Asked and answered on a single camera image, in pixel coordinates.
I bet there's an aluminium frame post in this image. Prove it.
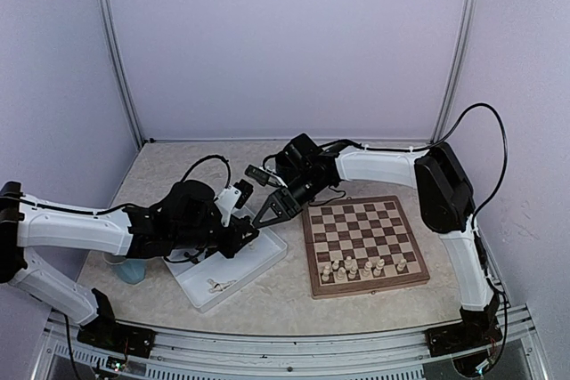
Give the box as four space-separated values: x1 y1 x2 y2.
431 0 477 141
97 0 145 150

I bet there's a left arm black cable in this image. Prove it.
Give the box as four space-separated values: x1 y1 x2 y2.
182 153 232 190

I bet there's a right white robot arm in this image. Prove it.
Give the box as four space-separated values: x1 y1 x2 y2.
246 133 500 348

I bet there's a white chess piece tall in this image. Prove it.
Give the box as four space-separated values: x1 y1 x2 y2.
362 261 372 279

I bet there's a right aluminium frame post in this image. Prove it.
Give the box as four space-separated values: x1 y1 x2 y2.
431 0 477 141

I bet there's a left aluminium frame post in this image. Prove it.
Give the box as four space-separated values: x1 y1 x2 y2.
97 0 145 150

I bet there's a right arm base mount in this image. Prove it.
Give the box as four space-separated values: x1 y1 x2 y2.
425 322 503 358

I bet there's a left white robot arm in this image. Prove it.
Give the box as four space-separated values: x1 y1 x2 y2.
1 180 259 349

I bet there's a light blue pitcher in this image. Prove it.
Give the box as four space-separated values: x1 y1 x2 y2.
102 253 146 285

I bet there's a white chess pieces pile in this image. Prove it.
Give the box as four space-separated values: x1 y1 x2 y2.
207 279 236 294

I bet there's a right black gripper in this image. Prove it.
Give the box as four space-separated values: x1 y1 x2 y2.
252 171 330 229

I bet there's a white plastic tray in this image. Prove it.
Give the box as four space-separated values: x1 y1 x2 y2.
166 228 288 313

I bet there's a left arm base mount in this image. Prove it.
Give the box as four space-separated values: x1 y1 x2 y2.
77 319 156 359

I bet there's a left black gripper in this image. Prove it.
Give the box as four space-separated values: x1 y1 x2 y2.
173 215 259 259

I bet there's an aluminium front rail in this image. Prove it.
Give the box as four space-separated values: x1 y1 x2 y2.
30 305 552 379

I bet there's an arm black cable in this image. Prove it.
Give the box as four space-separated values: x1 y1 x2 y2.
182 153 232 190
438 102 509 216

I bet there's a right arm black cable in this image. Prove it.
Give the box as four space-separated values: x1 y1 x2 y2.
438 102 509 216

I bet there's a wooden chess board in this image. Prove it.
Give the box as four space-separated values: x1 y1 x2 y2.
302 196 430 299

